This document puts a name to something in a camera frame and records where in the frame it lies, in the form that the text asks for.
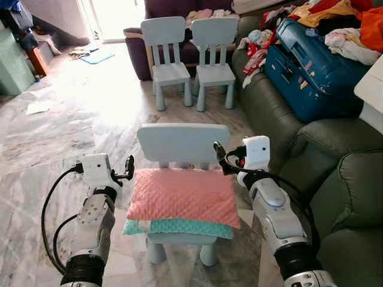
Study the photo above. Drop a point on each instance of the yellow garment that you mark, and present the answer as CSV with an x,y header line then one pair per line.
x,y
326,13

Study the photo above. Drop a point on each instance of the light blue kids chair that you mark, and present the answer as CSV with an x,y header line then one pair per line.
x,y
182,142
164,31
215,33

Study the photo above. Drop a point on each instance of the purple sofa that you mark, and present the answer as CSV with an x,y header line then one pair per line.
x,y
134,48

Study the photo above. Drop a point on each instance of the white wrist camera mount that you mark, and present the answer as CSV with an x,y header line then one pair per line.
x,y
257,150
96,168

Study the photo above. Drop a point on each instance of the brown wooden box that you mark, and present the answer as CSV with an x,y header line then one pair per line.
x,y
38,61

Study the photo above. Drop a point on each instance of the white table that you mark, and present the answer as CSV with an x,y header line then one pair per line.
x,y
372,89

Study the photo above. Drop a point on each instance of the pink dotted pillow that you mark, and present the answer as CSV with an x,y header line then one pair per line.
x,y
182,194

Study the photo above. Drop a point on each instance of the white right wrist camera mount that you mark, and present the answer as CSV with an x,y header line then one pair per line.
x,y
257,150

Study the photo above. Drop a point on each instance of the green woven cabinet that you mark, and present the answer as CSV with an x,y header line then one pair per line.
x,y
13,66

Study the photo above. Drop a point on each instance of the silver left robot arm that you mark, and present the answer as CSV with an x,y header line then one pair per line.
x,y
93,230

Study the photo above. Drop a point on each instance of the white garment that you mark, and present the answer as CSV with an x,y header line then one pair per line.
x,y
350,46

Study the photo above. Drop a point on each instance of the red and white cloth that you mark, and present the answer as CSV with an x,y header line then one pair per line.
x,y
256,60

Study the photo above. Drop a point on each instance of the black bag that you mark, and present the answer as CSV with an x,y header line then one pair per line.
x,y
17,21

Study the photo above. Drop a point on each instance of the light blue floor mat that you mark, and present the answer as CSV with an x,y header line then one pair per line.
x,y
97,57

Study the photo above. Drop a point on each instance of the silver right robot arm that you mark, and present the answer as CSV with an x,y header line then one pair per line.
x,y
275,218

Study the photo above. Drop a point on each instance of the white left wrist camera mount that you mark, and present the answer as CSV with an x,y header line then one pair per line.
x,y
96,168

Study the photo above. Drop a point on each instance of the orange garment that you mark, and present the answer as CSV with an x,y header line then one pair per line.
x,y
372,28

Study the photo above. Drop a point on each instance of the teal dotted pillow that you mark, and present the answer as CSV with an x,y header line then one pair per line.
x,y
179,227

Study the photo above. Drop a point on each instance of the dark blue suitcase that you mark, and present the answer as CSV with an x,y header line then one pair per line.
x,y
311,81

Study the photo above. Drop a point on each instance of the white paper sheet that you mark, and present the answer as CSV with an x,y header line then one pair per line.
x,y
39,107

